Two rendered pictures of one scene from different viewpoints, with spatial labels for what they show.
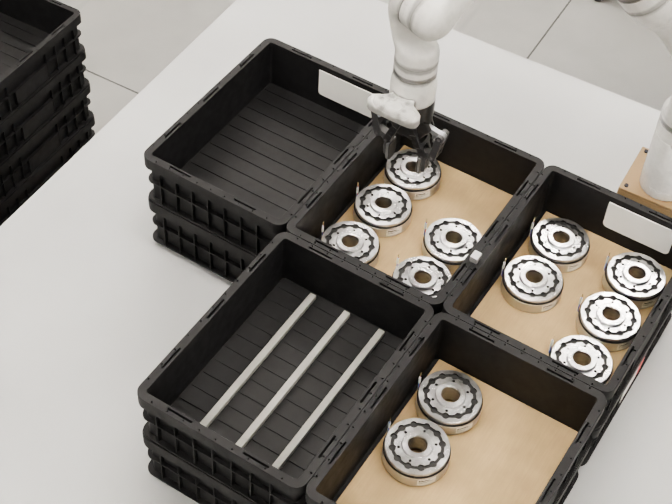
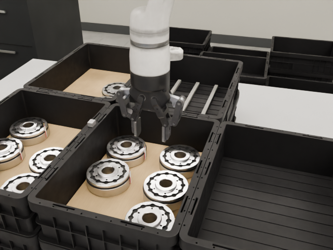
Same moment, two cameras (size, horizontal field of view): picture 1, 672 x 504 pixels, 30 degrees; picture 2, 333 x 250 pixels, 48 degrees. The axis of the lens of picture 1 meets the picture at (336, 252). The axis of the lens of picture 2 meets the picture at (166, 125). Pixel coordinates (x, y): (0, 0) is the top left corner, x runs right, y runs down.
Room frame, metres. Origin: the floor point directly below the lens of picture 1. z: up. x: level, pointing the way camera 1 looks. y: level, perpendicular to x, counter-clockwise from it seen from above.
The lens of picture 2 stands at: (2.15, -0.20, 1.42)
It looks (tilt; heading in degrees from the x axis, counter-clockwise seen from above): 32 degrees down; 169
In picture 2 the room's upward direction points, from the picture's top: straight up
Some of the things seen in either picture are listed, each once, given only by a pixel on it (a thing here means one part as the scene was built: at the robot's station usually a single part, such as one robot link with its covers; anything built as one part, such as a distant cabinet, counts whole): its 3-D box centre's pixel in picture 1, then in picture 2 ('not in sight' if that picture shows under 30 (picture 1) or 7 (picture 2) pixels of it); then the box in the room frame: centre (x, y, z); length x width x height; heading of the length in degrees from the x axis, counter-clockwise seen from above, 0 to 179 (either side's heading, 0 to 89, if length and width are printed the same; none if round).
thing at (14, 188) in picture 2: (561, 237); (23, 186); (1.48, -0.39, 0.86); 0.05 x 0.05 x 0.01
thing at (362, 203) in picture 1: (383, 205); (165, 185); (1.53, -0.08, 0.86); 0.10 x 0.10 x 0.01
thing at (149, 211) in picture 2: (413, 167); (149, 218); (1.62, -0.13, 0.86); 0.05 x 0.05 x 0.01
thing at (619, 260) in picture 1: (635, 275); not in sight; (1.41, -0.52, 0.86); 0.10 x 0.10 x 0.01
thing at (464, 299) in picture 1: (570, 293); (26, 152); (1.35, -0.40, 0.87); 0.40 x 0.30 x 0.11; 151
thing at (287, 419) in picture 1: (289, 373); (185, 97); (1.15, 0.06, 0.87); 0.40 x 0.30 x 0.11; 151
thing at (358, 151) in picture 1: (418, 198); (137, 158); (1.49, -0.14, 0.92); 0.40 x 0.30 x 0.02; 151
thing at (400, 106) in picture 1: (408, 86); (153, 49); (1.50, -0.10, 1.17); 0.11 x 0.09 x 0.06; 150
